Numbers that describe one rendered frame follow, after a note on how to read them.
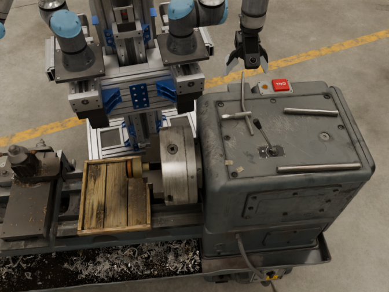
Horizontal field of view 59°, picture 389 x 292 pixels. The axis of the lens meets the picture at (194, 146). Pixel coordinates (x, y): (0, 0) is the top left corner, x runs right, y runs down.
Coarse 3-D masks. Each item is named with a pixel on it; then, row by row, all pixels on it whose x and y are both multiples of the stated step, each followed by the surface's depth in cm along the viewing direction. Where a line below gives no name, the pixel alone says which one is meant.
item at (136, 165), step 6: (126, 162) 136; (132, 162) 136; (138, 162) 135; (144, 162) 137; (126, 168) 135; (132, 168) 135; (138, 168) 135; (144, 168) 136; (150, 168) 142; (126, 174) 136; (132, 174) 136; (138, 174) 135
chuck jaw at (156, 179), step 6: (144, 174) 134; (150, 174) 134; (156, 174) 134; (144, 180) 135; (150, 180) 133; (156, 180) 133; (162, 180) 133; (150, 186) 133; (156, 186) 131; (162, 186) 131; (156, 192) 129; (162, 192) 129; (168, 198) 130
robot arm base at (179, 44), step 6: (168, 36) 164; (174, 36) 160; (180, 36) 159; (186, 36) 159; (192, 36) 162; (168, 42) 165; (174, 42) 162; (180, 42) 161; (186, 42) 161; (192, 42) 165; (168, 48) 166; (174, 48) 165; (180, 48) 163; (186, 48) 163; (192, 48) 165; (180, 54) 165; (186, 54) 166
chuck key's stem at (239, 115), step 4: (240, 112) 130; (244, 112) 130; (248, 112) 130; (224, 116) 129; (228, 116) 129; (232, 116) 130; (236, 116) 129; (240, 116) 130; (244, 116) 130; (248, 116) 130
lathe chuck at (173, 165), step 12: (168, 132) 131; (180, 132) 130; (168, 144) 126; (180, 144) 126; (168, 156) 124; (180, 156) 125; (168, 168) 124; (180, 168) 124; (168, 180) 125; (180, 180) 125; (168, 192) 127; (180, 192) 127; (168, 204) 133; (180, 204) 136
